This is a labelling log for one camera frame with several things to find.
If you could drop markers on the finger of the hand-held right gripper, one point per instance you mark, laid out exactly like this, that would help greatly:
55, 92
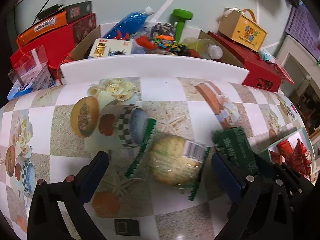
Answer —
265, 167
293, 178

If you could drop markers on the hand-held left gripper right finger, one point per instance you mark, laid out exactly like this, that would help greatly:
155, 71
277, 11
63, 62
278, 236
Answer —
226, 177

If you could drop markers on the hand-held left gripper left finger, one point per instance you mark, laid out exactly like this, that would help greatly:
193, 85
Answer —
93, 172

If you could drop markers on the red patterned snack packet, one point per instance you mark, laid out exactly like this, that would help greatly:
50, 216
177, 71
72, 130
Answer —
302, 155

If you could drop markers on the white tray with teal rim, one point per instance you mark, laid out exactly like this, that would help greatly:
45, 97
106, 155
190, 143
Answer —
280, 142

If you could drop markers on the dark green snack packet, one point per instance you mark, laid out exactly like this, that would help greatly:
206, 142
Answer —
237, 147

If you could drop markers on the green-edged clear cookie packet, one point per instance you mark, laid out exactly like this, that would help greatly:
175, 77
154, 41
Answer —
172, 160

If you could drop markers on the red paper bag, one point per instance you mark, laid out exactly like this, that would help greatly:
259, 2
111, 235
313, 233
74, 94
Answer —
282, 71

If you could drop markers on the red gift box with cutout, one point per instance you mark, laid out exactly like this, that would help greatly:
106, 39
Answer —
252, 67

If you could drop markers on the blue and white box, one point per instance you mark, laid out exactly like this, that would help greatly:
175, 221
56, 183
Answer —
25, 90

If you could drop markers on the light blue face mask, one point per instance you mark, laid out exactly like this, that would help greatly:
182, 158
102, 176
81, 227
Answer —
266, 55

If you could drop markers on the white cabinet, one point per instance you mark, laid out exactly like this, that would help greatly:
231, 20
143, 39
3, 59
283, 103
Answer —
290, 52

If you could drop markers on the clear plastic box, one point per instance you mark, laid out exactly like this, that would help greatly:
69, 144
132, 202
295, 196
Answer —
30, 65

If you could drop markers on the white and yellow card box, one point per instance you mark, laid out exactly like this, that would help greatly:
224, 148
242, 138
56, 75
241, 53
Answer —
110, 47

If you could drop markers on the brown cardboard box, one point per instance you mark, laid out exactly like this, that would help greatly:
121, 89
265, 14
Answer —
85, 45

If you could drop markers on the clear yellowish bottle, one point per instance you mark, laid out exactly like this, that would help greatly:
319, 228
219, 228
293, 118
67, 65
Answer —
200, 46

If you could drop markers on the red plastic toy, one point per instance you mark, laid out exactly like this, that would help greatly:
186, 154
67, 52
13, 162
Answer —
145, 42

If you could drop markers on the purple plastic basket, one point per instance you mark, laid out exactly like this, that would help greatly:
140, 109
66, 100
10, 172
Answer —
305, 27

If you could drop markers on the blue bead bottle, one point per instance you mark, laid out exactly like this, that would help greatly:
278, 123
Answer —
125, 22

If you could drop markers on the orange flat box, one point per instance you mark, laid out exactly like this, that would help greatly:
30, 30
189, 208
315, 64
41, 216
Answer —
42, 26

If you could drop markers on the green dumbbell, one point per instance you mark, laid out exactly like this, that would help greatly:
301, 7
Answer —
181, 17

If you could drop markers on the black power adapter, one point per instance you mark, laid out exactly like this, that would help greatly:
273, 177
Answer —
50, 10

